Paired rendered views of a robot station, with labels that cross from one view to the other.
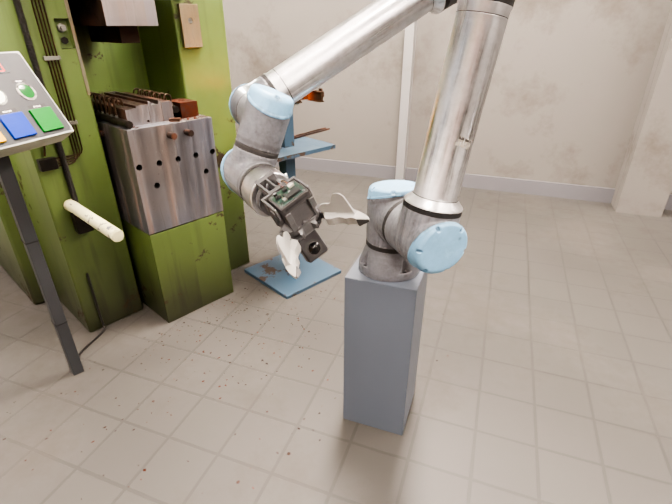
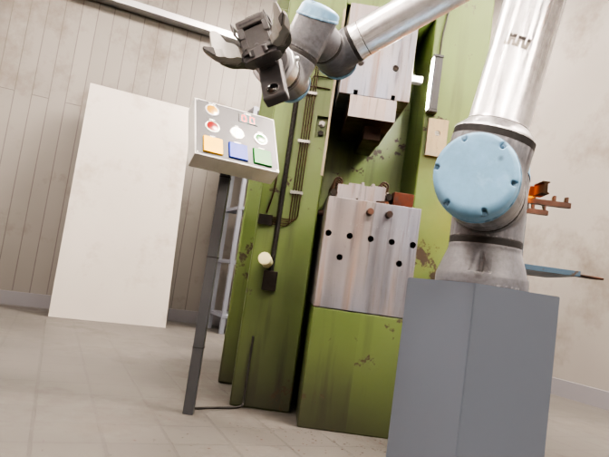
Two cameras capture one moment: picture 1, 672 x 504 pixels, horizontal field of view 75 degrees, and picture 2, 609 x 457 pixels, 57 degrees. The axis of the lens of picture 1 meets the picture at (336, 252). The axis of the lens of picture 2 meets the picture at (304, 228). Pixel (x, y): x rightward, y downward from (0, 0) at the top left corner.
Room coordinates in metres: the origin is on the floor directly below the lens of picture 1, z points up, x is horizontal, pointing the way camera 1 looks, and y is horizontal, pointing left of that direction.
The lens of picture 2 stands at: (0.09, -0.76, 0.56)
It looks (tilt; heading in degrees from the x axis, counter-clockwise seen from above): 5 degrees up; 46
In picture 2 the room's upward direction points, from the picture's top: 8 degrees clockwise
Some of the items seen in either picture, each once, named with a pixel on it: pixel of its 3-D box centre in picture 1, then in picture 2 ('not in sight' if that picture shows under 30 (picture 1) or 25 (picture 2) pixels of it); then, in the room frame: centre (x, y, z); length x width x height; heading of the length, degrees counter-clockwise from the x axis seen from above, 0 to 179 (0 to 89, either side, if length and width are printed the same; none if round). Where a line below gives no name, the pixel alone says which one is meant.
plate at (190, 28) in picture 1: (190, 26); (436, 138); (2.16, 0.64, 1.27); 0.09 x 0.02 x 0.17; 138
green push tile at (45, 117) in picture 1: (46, 119); (262, 158); (1.42, 0.92, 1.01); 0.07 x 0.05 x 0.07; 163
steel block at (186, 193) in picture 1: (149, 163); (359, 259); (2.02, 0.88, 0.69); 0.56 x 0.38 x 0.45; 48
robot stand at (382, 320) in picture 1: (384, 342); (464, 431); (1.19, -0.17, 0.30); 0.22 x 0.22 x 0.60; 70
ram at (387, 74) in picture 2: not in sight; (381, 72); (2.01, 0.88, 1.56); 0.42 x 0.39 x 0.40; 48
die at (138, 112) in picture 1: (126, 106); (354, 199); (1.98, 0.91, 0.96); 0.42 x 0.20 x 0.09; 48
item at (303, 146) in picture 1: (286, 147); (510, 267); (2.18, 0.25, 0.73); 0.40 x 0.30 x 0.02; 134
